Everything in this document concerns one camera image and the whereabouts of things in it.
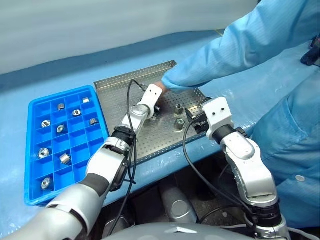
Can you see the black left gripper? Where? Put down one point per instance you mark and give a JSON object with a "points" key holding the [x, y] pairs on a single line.
{"points": [[156, 110]]}

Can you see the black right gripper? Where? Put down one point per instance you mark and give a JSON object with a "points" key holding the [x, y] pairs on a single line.
{"points": [[201, 125]]}

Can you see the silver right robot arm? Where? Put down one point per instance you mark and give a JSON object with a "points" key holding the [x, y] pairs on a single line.
{"points": [[250, 170]]}

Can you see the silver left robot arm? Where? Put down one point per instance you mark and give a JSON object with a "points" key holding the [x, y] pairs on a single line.
{"points": [[105, 160]]}

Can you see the blue compartment tray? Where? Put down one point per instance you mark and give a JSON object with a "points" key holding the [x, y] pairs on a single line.
{"points": [[75, 137]]}

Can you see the person's bare hand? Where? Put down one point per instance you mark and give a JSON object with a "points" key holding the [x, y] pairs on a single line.
{"points": [[162, 87]]}

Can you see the perforated metal tray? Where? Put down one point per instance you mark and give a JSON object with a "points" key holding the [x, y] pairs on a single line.
{"points": [[112, 100]]}

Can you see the person's arm in blue sleeve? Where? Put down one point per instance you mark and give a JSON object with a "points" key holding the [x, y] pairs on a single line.
{"points": [[225, 55]]}

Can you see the grey rounded cylinder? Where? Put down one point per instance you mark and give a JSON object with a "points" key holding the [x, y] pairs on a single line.
{"points": [[120, 226], [177, 202]]}

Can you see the person's torso in blue coat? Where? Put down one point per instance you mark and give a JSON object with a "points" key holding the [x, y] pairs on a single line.
{"points": [[300, 125]]}

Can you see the grey rounded shell with emblem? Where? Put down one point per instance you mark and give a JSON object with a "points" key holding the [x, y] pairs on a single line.
{"points": [[175, 232]]}

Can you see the black device on coat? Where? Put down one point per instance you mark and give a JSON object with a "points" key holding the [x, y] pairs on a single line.
{"points": [[311, 53]]}

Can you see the blue plastic table cover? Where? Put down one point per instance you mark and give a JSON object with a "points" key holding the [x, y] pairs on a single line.
{"points": [[15, 100]]}

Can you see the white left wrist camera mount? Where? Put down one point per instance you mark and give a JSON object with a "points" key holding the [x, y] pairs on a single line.
{"points": [[152, 93]]}

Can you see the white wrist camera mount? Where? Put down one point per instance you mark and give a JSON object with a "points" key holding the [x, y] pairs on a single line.
{"points": [[152, 93], [217, 112]]}

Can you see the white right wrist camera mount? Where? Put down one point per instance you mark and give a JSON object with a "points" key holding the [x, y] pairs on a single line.
{"points": [[217, 112]]}

